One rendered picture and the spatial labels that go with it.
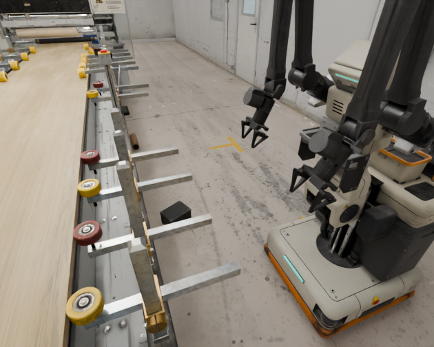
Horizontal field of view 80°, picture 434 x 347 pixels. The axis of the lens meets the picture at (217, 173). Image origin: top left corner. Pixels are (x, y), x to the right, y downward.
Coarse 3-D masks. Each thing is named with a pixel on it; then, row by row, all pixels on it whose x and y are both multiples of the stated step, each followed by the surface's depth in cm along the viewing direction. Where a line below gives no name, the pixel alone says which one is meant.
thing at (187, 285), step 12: (228, 264) 78; (192, 276) 75; (204, 276) 75; (216, 276) 75; (228, 276) 77; (168, 288) 71; (180, 288) 71; (192, 288) 73; (120, 300) 69; (132, 300) 69; (108, 312) 66; (120, 312) 67; (132, 312) 69; (96, 324) 66
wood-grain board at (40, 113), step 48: (48, 48) 357; (0, 96) 188; (48, 96) 188; (0, 144) 129; (48, 144) 129; (0, 192) 97; (48, 192) 97; (0, 240) 78; (48, 240) 78; (0, 288) 65; (48, 288) 65; (0, 336) 56; (48, 336) 56
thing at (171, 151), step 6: (156, 150) 132; (162, 150) 132; (168, 150) 132; (174, 150) 133; (132, 156) 127; (138, 156) 128; (144, 156) 129; (150, 156) 130; (156, 156) 131; (162, 156) 132; (96, 162) 122; (102, 162) 122; (108, 162) 124; (114, 162) 125; (90, 168) 122; (96, 168) 123
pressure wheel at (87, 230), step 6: (84, 222) 83; (90, 222) 83; (96, 222) 83; (78, 228) 81; (84, 228) 81; (90, 228) 82; (96, 228) 81; (78, 234) 79; (84, 234) 80; (90, 234) 79; (96, 234) 80; (78, 240) 79; (84, 240) 78; (90, 240) 79; (96, 240) 81
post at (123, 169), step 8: (120, 168) 68; (128, 168) 69; (120, 176) 69; (128, 176) 70; (120, 184) 70; (128, 184) 71; (128, 192) 73; (128, 200) 74; (136, 200) 75; (128, 208) 76; (136, 208) 77; (136, 216) 78; (136, 224) 80; (136, 232) 82; (144, 232) 83
